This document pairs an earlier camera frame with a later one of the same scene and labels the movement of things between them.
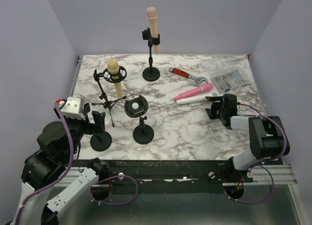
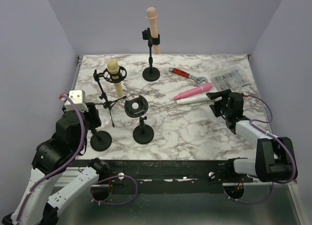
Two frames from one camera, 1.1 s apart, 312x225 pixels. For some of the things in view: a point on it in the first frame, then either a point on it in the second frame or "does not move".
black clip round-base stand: [101, 142] does not move
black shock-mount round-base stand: [136, 107] does not move
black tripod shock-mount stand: [114, 78] does not move
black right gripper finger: [210, 113] to [216, 114]
